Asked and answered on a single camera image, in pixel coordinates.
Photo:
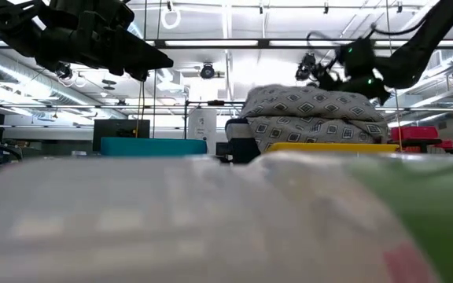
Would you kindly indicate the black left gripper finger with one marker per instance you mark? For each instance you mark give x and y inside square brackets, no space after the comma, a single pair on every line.
[124,51]

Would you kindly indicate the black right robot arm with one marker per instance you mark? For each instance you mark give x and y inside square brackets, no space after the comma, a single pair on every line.
[427,39]

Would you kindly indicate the black ceiling camera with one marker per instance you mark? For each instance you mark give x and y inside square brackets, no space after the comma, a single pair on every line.
[207,71]

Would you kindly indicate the white cabinet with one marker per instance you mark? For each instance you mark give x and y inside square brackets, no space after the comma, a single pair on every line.
[203,129]

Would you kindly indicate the clear plastic packet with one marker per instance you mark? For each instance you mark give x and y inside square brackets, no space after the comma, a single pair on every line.
[171,220]

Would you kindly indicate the red plastic bin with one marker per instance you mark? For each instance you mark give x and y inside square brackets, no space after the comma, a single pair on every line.
[444,144]
[413,133]

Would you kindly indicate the grey patterned cloth gown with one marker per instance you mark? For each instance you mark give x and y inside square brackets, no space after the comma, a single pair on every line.
[309,106]

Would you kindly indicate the yellow plastic tray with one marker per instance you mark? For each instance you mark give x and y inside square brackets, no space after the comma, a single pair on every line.
[328,148]

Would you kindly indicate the teal plastic tray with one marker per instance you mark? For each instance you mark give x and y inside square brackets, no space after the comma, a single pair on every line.
[152,146]

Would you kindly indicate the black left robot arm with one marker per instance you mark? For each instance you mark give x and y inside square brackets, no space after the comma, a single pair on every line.
[2,23]

